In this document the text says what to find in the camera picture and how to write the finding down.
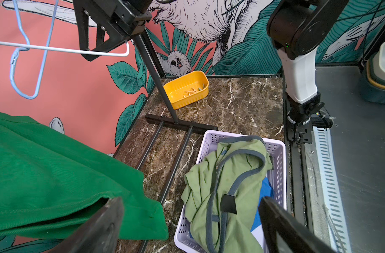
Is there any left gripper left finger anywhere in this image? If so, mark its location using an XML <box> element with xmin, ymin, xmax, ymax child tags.
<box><xmin>50</xmin><ymin>197</ymin><xmax>124</xmax><ymax>253</ymax></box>

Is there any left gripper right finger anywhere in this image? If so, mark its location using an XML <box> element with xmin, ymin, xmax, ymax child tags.
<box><xmin>259</xmin><ymin>197</ymin><xmax>334</xmax><ymax>253</ymax></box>

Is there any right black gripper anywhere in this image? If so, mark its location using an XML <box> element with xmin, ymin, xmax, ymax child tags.
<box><xmin>73</xmin><ymin>1</ymin><xmax>152</xmax><ymax>62</ymax></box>

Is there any white wire hanger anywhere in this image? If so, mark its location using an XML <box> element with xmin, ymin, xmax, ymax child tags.
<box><xmin>0</xmin><ymin>41</ymin><xmax>130</xmax><ymax>57</ymax></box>

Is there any blue tank top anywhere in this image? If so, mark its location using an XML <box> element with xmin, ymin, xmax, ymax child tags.
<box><xmin>250</xmin><ymin>176</ymin><xmax>275</xmax><ymax>233</ymax></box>

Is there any light blue wire hanger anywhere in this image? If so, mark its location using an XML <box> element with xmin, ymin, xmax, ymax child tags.
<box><xmin>9</xmin><ymin>0</ymin><xmax>60</xmax><ymax>100</ymax></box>

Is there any olive tank top grey trim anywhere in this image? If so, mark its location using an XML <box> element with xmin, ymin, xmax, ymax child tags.
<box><xmin>182</xmin><ymin>136</ymin><xmax>273</xmax><ymax>253</ymax></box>

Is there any green tank top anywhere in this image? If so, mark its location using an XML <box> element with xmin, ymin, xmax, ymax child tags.
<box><xmin>0</xmin><ymin>112</ymin><xmax>169</xmax><ymax>240</ymax></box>

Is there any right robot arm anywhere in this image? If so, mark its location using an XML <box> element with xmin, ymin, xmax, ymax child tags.
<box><xmin>73</xmin><ymin>1</ymin><xmax>347</xmax><ymax>144</ymax></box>

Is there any black clothes rack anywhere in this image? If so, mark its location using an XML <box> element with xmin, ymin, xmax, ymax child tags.
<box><xmin>129</xmin><ymin>28</ymin><xmax>218</xmax><ymax>253</ymax></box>

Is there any yellow plastic bowl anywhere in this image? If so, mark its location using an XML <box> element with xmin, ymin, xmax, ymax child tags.
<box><xmin>164</xmin><ymin>71</ymin><xmax>209</xmax><ymax>110</ymax></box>

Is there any white teal tray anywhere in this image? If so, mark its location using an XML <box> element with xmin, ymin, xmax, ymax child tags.
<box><xmin>359</xmin><ymin>42</ymin><xmax>385</xmax><ymax>104</ymax></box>

